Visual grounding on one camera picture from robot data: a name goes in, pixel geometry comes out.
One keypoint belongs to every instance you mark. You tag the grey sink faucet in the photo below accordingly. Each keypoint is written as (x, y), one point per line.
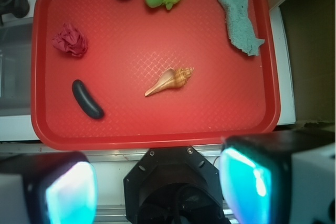
(18, 8)

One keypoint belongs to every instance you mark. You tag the teal cloth rag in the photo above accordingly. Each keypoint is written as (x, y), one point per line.
(239, 27)

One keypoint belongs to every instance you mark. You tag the tan conch seashell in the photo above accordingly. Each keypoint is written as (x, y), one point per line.
(171, 79)

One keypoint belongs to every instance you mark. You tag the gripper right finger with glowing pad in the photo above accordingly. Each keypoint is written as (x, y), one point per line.
(280, 177)

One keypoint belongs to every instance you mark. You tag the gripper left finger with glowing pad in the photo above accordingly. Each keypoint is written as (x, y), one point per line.
(48, 188)

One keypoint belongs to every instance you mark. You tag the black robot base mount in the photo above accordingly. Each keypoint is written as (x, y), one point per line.
(173, 185)

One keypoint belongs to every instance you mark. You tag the crumpled red paper ball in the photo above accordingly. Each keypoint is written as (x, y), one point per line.
(71, 40)

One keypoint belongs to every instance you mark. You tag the dark green plastic pickle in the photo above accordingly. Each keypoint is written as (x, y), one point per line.
(86, 102)

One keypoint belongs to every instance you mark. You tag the red plastic tray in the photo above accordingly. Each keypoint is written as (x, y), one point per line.
(129, 46)

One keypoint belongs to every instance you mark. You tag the stainless steel sink basin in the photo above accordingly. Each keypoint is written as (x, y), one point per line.
(16, 39)

